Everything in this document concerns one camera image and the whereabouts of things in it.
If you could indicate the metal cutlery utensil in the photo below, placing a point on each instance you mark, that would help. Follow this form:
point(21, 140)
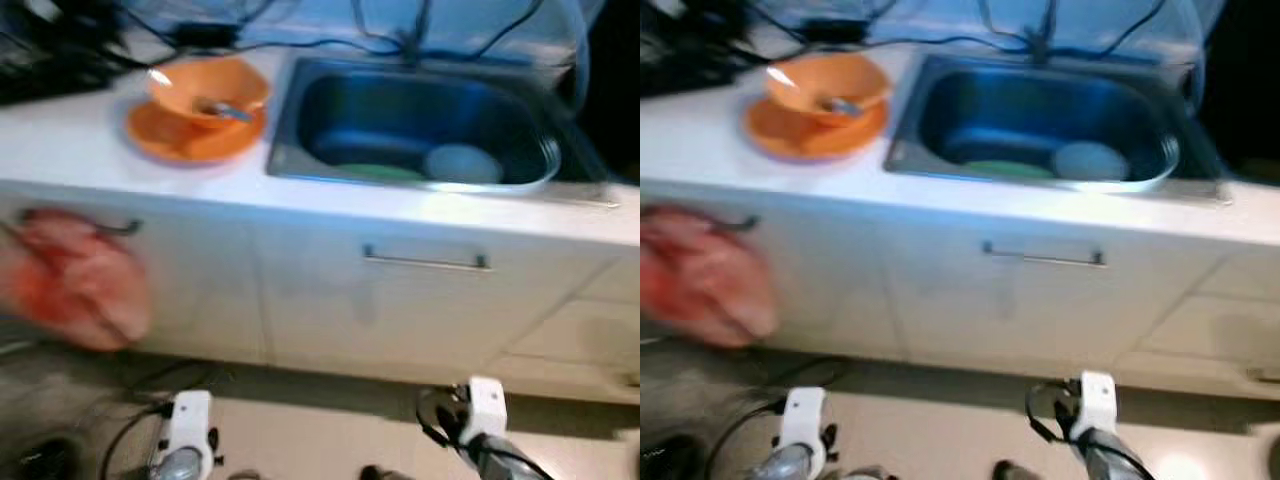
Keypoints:
point(845, 106)
point(228, 110)

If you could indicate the orange plastic plate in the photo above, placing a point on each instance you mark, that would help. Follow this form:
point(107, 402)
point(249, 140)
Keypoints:
point(160, 140)
point(775, 138)

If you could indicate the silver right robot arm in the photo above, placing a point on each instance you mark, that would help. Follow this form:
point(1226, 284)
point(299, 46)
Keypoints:
point(1115, 460)
point(505, 462)

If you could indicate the white kitchen cabinet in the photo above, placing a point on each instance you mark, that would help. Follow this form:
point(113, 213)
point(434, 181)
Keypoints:
point(300, 300)
point(900, 300)

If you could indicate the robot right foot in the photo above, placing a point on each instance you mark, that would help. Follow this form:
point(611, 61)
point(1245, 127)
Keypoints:
point(1010, 471)
point(378, 473)

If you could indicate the green plate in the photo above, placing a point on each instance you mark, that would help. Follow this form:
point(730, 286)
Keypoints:
point(380, 173)
point(1005, 170)

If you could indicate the grey bowl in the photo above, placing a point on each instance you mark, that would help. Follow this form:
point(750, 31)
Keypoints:
point(462, 165)
point(1090, 162)

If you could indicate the red plastic bag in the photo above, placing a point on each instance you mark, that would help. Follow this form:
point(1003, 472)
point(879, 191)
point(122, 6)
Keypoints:
point(700, 275)
point(70, 280)

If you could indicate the stainless steel sink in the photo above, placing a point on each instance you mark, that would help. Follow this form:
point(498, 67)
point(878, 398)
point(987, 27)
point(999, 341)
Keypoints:
point(1020, 110)
point(400, 110)

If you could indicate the dark metal faucet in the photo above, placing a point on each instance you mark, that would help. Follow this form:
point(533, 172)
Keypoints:
point(1040, 40)
point(413, 40)

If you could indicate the black power adapter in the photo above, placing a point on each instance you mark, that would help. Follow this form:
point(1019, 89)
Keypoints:
point(835, 30)
point(205, 33)

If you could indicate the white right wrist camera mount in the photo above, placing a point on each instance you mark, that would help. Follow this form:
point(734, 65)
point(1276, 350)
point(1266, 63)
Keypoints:
point(1098, 400)
point(487, 405)

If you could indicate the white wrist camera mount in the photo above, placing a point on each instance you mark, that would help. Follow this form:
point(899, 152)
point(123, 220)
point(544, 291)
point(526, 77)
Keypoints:
point(1098, 400)
point(808, 425)
point(190, 425)
point(487, 405)

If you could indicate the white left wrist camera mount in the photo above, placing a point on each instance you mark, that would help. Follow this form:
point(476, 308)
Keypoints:
point(190, 425)
point(808, 425)

